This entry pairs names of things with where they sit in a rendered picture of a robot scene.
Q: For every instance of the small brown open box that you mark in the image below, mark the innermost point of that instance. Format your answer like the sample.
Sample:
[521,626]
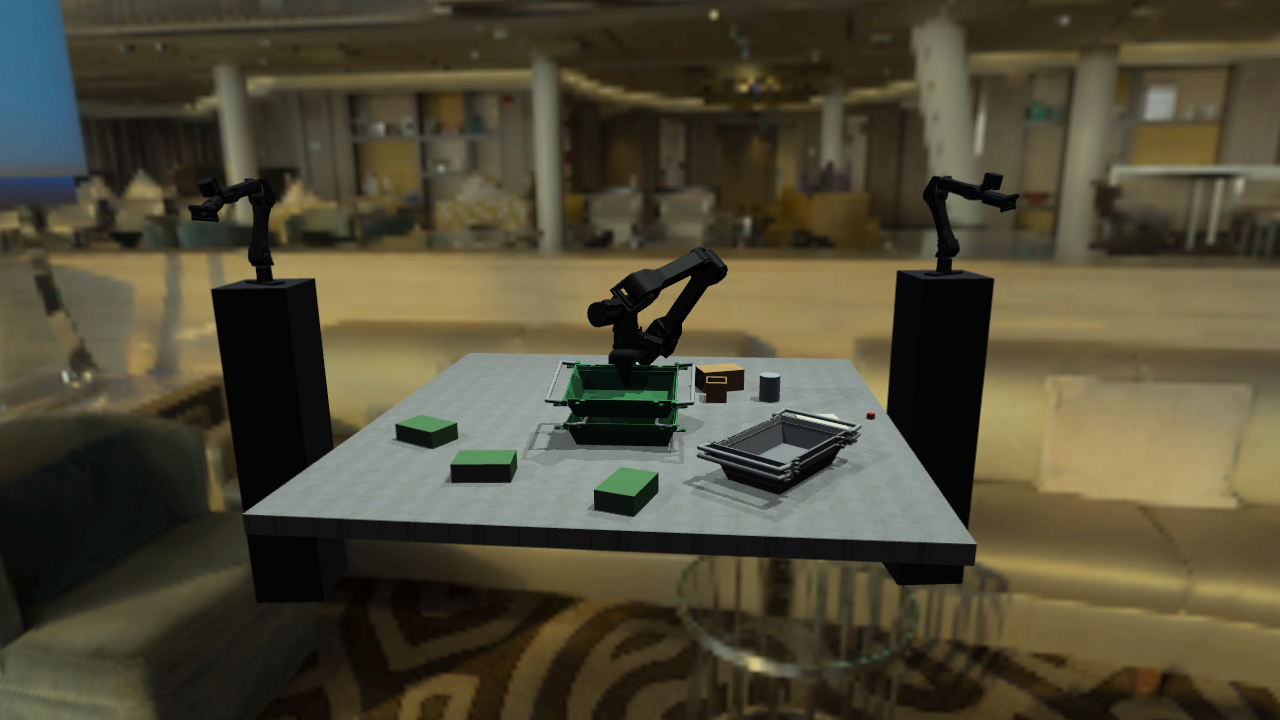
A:
[716,389]

